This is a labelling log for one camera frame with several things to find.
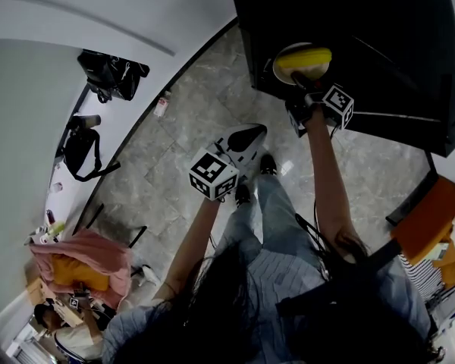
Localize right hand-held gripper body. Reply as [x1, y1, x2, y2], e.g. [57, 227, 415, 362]
[285, 83, 356, 139]

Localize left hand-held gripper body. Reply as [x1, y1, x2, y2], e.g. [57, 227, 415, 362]
[188, 123, 268, 202]

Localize yellow corn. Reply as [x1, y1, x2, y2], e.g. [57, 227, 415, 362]
[278, 47, 333, 72]

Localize black fridge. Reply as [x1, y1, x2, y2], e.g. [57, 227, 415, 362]
[350, 0, 455, 121]

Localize person's right forearm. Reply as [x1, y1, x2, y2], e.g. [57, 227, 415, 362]
[306, 103, 369, 265]

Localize person's left forearm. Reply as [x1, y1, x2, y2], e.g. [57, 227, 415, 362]
[152, 194, 229, 303]

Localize beige round plate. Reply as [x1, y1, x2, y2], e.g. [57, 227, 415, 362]
[272, 42, 331, 87]

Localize person's black left shoe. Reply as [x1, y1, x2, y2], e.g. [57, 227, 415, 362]
[234, 183, 252, 209]

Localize person's black shoe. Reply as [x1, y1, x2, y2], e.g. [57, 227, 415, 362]
[259, 153, 278, 177]
[234, 183, 252, 209]

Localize person's black right shoe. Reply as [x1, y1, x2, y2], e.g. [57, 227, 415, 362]
[259, 153, 278, 177]

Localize person's blue jeans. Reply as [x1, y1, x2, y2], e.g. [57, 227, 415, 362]
[211, 172, 327, 271]

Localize black table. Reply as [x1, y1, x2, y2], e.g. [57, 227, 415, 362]
[231, 0, 455, 158]

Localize white packet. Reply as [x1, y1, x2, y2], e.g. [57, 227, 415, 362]
[153, 96, 171, 118]

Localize person's striped blue shirt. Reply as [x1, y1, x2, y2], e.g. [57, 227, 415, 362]
[101, 246, 435, 364]

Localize dark metal flask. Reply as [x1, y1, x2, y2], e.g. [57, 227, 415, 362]
[72, 114, 102, 129]

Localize pink cloth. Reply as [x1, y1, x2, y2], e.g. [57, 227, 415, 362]
[29, 228, 134, 311]

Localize green bottle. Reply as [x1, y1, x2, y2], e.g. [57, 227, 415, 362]
[46, 221, 67, 239]

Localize orange cushion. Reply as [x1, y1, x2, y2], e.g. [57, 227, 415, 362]
[51, 253, 111, 292]

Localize black white striped cloth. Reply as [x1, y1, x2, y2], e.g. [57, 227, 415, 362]
[399, 253, 445, 303]

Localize black metal frame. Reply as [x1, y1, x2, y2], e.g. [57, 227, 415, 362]
[385, 152, 440, 226]

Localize black cable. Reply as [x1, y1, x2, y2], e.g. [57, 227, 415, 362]
[294, 198, 333, 282]

